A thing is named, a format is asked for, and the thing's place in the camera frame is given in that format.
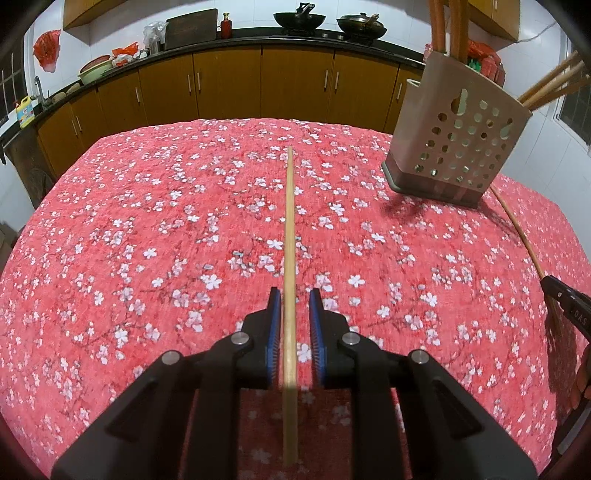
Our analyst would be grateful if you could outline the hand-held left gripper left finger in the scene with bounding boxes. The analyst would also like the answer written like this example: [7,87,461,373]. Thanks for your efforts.
[51,286,282,480]

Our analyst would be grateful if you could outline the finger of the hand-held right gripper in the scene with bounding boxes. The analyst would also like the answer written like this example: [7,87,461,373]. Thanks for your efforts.
[542,275,591,341]

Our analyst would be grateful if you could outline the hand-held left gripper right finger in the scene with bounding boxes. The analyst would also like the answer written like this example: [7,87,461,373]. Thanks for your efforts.
[308,288,539,480]

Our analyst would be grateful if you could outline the wooden chopstick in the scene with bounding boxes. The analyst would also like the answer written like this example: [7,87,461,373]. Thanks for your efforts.
[489,185,550,282]
[529,85,580,112]
[518,50,581,101]
[525,71,588,109]
[522,60,586,105]
[428,0,448,52]
[450,0,472,64]
[281,146,300,466]

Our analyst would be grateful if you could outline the beige perforated utensil holder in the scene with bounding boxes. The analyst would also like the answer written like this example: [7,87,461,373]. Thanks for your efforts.
[382,50,533,208]

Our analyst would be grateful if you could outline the person's right hand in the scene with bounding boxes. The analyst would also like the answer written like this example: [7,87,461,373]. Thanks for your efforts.
[571,346,591,412]

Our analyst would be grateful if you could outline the red floral tablecloth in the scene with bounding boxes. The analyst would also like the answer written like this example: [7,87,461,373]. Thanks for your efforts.
[0,117,591,480]

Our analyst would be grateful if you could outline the barred window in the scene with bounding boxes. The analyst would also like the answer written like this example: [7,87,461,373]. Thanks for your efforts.
[0,44,26,123]
[554,32,591,151]

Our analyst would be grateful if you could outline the red canister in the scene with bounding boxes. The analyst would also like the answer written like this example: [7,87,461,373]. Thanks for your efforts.
[484,56,505,86]

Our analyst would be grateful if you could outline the wooden base cabinets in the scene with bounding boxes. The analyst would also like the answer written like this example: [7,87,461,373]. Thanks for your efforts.
[36,48,428,183]

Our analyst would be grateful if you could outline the red plastic package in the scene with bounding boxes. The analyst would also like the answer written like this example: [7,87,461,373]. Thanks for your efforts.
[468,39,500,60]

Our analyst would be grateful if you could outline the black kitchen countertop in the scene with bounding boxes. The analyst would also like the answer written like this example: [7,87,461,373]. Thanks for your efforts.
[0,28,428,153]

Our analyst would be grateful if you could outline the black wok with lid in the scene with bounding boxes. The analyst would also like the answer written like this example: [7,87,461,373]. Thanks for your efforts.
[335,12,389,44]

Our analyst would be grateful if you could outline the dark cutting board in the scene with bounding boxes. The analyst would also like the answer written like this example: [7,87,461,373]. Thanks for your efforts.
[165,8,219,49]

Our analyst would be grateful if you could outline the green basin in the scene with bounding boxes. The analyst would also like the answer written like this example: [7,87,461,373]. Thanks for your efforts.
[78,54,115,86]

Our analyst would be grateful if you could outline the orange plastic bag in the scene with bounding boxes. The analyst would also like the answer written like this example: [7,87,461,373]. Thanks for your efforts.
[111,41,140,64]

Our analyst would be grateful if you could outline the clear plastic bag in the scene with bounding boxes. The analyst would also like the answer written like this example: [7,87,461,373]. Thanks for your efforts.
[142,21,168,55]

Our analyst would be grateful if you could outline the yellow detergent bottle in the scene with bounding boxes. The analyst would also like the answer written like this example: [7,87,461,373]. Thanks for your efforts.
[15,95,37,130]

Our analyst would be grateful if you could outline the red plastic bag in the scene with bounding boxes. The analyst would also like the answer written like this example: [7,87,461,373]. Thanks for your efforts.
[33,30,62,73]

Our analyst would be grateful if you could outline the wooden wall cabinet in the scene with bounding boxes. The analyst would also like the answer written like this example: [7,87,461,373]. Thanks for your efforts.
[464,0,539,43]
[62,0,155,31]

